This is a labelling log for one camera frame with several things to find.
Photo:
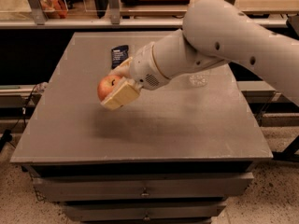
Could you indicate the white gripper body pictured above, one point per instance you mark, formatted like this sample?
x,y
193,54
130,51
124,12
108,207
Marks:
x,y
144,66

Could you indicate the metal shelf rail frame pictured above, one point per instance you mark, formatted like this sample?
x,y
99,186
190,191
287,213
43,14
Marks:
x,y
26,14

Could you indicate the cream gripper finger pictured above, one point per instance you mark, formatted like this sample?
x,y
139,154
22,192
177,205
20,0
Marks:
x,y
122,70
126,91

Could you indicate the grey drawer cabinet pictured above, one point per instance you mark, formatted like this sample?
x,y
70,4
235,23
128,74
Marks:
x,y
177,129

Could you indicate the clear plastic water bottle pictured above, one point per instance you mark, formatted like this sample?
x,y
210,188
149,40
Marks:
x,y
199,79

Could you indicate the grey drawer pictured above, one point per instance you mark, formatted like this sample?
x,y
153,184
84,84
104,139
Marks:
x,y
130,187
143,211

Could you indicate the red apple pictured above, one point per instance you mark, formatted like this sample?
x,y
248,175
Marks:
x,y
106,86

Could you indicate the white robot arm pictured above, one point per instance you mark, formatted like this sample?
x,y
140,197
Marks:
x,y
213,33

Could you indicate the top grey drawer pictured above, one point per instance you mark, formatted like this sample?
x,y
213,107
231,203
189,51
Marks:
x,y
130,187

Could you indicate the lower grey drawer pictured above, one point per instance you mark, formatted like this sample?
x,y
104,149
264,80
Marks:
x,y
143,211

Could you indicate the orange plastic bag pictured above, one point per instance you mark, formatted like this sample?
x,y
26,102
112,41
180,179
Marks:
x,y
57,6

